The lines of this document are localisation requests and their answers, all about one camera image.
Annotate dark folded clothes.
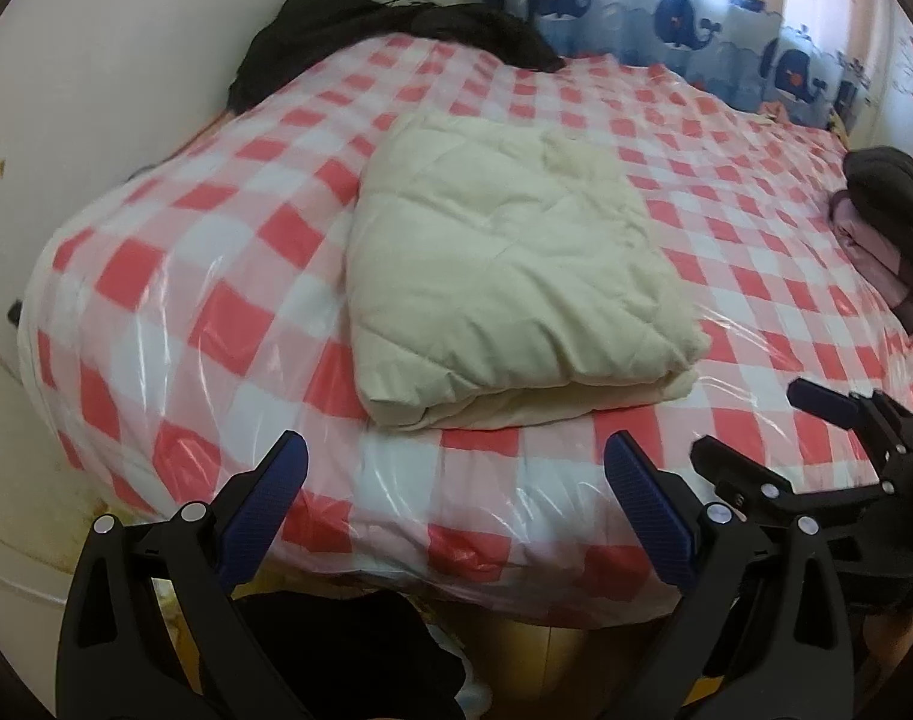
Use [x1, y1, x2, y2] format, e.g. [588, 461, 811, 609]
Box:
[844, 148, 913, 293]

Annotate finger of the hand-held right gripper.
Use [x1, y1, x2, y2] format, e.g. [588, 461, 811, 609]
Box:
[788, 379, 913, 466]
[690, 433, 810, 527]

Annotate black jacket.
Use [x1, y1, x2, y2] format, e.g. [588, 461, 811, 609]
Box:
[227, 0, 566, 113]

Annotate wooden bed frame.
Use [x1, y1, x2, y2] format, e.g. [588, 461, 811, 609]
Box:
[441, 600, 686, 720]

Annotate person's right hand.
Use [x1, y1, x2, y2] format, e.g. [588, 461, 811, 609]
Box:
[861, 600, 913, 691]

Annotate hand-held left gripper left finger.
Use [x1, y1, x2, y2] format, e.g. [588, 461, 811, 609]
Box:
[55, 430, 311, 720]

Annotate red white checked bed cover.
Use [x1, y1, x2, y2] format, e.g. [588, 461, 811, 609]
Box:
[17, 37, 913, 627]

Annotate pink folded clothes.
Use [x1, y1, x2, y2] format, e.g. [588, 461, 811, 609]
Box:
[831, 191, 913, 335]

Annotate white wardrobe with tree decal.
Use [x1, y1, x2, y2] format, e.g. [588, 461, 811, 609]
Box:
[854, 0, 913, 158]

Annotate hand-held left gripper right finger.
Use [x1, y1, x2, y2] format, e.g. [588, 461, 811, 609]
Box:
[604, 430, 864, 720]

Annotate cream quilted jacket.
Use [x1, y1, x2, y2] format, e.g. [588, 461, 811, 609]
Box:
[343, 111, 713, 432]

